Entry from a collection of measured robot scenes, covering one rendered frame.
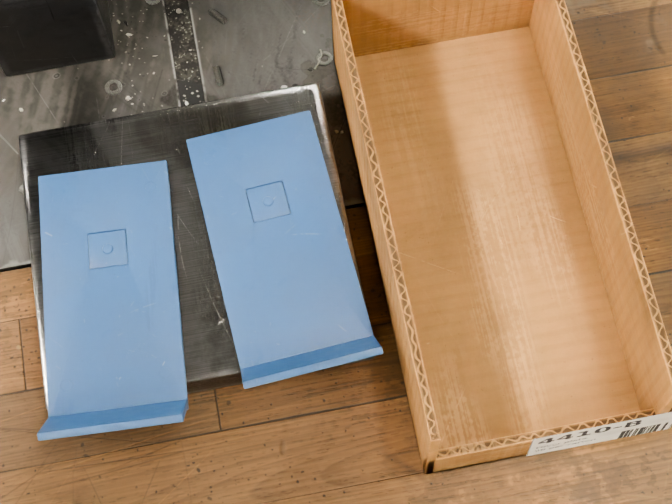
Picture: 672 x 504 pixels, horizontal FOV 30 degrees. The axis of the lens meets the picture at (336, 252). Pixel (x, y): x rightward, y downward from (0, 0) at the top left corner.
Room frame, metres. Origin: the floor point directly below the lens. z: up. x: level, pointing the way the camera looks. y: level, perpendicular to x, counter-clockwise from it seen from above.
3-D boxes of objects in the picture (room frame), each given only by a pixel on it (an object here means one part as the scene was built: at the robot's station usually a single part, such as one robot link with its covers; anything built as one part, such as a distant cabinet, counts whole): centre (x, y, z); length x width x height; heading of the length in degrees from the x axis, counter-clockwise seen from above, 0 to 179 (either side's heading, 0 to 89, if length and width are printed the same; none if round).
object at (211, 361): (0.27, 0.08, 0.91); 0.17 x 0.16 x 0.02; 97
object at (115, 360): (0.23, 0.12, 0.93); 0.15 x 0.07 x 0.03; 4
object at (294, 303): (0.26, 0.03, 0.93); 0.15 x 0.07 x 0.03; 11
